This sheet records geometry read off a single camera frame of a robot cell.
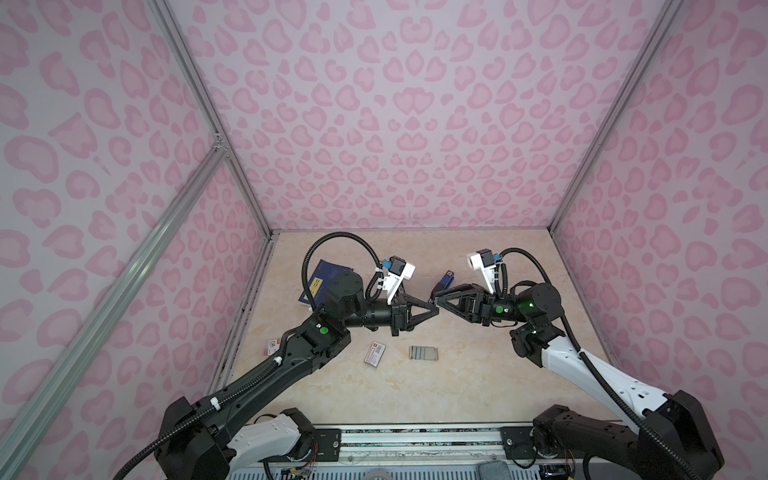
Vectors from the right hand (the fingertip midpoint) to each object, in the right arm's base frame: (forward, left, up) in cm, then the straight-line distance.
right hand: (444, 307), depth 60 cm
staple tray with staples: (+4, +2, -33) cm, 34 cm away
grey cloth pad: (-24, -13, -30) cm, 41 cm away
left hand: (-1, +1, 0) cm, 2 cm away
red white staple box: (+3, +16, -33) cm, 37 cm away
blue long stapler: (+26, -5, -31) cm, 41 cm away
